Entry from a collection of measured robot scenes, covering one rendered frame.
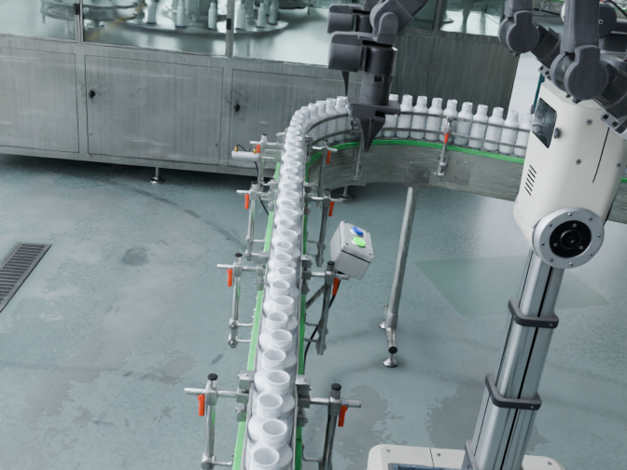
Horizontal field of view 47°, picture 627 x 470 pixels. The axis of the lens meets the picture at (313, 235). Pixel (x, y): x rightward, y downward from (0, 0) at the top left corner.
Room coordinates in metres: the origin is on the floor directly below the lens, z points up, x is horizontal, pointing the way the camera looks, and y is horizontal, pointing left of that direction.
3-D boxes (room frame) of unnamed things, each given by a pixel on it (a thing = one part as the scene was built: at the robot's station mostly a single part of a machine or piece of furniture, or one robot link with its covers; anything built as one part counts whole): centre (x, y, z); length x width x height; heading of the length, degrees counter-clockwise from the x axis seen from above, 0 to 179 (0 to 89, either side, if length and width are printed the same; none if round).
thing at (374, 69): (1.38, -0.08, 1.57); 0.07 x 0.06 x 0.07; 93
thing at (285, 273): (1.27, 0.05, 1.08); 0.06 x 0.06 x 0.17
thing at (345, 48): (1.38, -0.05, 1.61); 0.12 x 0.09 x 0.12; 93
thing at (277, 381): (0.92, 0.03, 1.08); 0.06 x 0.06 x 0.17
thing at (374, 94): (1.38, -0.09, 1.51); 0.10 x 0.07 x 0.07; 92
